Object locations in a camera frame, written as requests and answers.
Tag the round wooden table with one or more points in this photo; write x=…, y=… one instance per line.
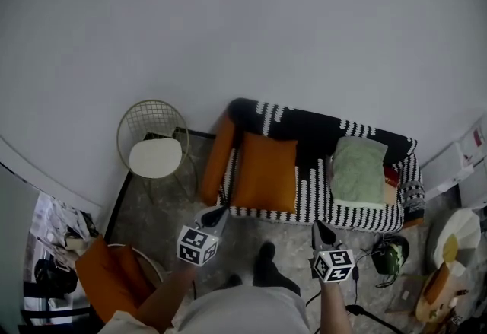
x=437, y=298

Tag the person's left forearm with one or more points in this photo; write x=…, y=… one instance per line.
x=167, y=298

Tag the red box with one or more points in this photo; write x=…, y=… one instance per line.
x=391, y=176

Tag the black power adapter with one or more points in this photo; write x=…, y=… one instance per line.
x=355, y=274

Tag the beige flat box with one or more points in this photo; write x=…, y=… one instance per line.
x=389, y=194

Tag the person's right leg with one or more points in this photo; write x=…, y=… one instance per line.
x=272, y=268

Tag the white water dispenser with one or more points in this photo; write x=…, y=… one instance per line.
x=456, y=161

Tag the green knitted cushion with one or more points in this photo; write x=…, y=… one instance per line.
x=357, y=169

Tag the white round side table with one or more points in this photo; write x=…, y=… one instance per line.
x=152, y=264

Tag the white round seat pad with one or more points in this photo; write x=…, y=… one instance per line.
x=154, y=157

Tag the orange bolster armrest cushion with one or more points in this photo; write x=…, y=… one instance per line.
x=218, y=161

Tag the dark green round bag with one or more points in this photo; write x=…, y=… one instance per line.
x=390, y=254

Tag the white crumpled plastic bag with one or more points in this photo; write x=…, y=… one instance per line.
x=64, y=218

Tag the person's light grey shirt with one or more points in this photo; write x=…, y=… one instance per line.
x=243, y=311

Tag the black tripod stand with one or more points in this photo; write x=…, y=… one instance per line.
x=365, y=311

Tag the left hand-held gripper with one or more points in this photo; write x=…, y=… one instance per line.
x=196, y=245

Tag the grey patterned knit blanket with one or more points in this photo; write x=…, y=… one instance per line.
x=414, y=195

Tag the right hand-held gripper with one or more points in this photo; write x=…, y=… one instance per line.
x=333, y=266

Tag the black and white sofa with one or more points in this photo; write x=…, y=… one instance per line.
x=289, y=127

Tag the orange cushioned chair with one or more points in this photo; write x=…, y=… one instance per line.
x=110, y=279

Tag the black bag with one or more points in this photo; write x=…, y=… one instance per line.
x=55, y=275

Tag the orange square cushion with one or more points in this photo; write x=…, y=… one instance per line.
x=266, y=172

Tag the person's right forearm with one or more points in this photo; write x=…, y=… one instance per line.
x=333, y=306

